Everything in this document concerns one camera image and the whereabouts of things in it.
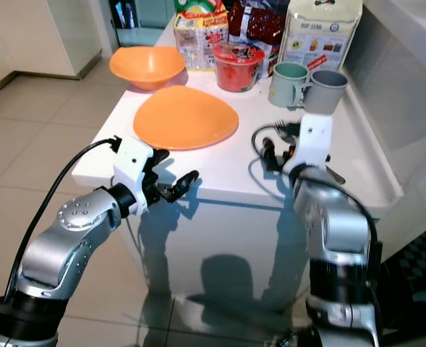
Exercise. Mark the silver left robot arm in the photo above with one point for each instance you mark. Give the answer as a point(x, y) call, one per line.
point(75, 231)

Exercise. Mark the dark red snack bag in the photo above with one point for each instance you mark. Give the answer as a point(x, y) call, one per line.
point(260, 25)

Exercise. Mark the grey mug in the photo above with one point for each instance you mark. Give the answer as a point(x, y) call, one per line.
point(327, 92)

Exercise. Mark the white raised counter ledge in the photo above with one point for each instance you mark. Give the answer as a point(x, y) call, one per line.
point(401, 79)

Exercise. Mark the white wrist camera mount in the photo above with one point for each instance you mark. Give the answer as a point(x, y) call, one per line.
point(314, 137)
point(133, 163)

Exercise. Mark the silver metal fork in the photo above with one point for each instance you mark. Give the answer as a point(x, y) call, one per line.
point(283, 128)

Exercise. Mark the white kitchen cabinet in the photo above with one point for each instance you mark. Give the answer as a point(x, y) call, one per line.
point(24, 32)

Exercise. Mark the red instant noodle cup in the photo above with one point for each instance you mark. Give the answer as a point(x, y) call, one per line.
point(238, 72)

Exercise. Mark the yellow green noodle packet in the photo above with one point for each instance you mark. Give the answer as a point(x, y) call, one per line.
point(198, 32)

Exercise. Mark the cream cracker bag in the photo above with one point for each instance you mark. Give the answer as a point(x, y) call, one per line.
point(321, 36)

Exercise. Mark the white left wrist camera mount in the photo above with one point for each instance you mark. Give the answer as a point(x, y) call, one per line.
point(133, 163)

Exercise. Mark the orange plastic bowl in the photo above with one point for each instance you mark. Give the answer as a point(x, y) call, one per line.
point(147, 66)

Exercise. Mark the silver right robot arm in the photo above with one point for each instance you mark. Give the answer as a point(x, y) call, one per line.
point(339, 238)

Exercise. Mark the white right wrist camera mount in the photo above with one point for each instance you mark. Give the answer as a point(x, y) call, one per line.
point(314, 137)

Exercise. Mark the orange plastic plate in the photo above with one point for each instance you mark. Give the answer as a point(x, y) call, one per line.
point(184, 119)

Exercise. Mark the white counter cabinet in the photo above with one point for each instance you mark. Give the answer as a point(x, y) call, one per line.
point(227, 238)

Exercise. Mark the pale green mug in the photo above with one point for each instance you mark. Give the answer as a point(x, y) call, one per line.
point(286, 88)

